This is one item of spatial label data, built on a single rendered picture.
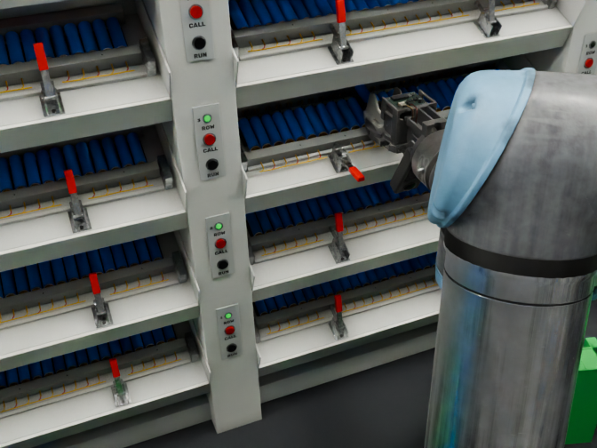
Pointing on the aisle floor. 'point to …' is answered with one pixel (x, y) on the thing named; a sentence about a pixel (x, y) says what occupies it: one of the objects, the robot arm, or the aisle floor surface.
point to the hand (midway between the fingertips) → (374, 110)
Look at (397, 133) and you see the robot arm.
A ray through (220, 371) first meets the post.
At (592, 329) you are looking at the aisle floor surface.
